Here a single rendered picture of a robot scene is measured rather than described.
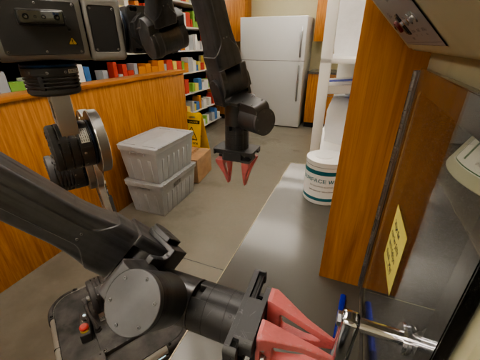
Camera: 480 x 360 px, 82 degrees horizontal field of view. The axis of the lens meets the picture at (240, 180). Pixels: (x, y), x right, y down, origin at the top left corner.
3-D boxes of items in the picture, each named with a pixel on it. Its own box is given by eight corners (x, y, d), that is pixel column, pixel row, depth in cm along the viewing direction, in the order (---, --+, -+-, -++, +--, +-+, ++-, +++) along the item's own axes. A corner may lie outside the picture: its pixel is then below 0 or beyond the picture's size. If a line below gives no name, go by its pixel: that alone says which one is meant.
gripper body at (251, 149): (251, 161, 64) (252, 130, 61) (212, 155, 67) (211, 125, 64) (260, 152, 69) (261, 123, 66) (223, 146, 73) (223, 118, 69)
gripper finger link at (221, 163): (241, 190, 68) (241, 155, 64) (215, 185, 71) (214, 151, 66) (251, 179, 74) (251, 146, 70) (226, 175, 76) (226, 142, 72)
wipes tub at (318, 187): (342, 191, 99) (349, 151, 93) (339, 209, 88) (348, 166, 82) (306, 184, 104) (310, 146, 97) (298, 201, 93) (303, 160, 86)
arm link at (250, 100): (238, 65, 62) (207, 80, 58) (274, 68, 54) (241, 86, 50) (249, 114, 69) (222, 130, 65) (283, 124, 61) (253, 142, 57)
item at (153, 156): (197, 161, 282) (194, 130, 267) (161, 187, 232) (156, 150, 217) (163, 156, 296) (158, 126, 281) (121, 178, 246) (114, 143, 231)
